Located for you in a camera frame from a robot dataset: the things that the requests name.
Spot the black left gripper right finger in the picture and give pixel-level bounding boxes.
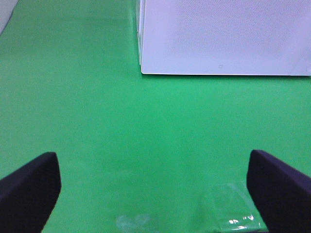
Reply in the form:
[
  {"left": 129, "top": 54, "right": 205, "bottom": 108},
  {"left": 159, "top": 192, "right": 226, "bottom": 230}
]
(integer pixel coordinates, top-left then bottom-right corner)
[{"left": 246, "top": 150, "right": 311, "bottom": 233}]

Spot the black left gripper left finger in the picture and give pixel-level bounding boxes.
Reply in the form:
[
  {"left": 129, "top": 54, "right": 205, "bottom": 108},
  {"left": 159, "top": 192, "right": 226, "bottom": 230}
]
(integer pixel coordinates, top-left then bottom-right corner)
[{"left": 0, "top": 152, "right": 61, "bottom": 233}]

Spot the white microwave door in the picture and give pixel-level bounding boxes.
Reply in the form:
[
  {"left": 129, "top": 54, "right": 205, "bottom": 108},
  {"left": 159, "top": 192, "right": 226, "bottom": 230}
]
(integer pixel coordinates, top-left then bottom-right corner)
[{"left": 135, "top": 0, "right": 311, "bottom": 76}]

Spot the clear tape patch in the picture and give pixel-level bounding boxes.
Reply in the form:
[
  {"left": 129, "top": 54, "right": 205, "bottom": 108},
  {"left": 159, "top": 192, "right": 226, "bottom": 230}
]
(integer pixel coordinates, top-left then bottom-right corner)
[{"left": 211, "top": 181, "right": 267, "bottom": 233}]

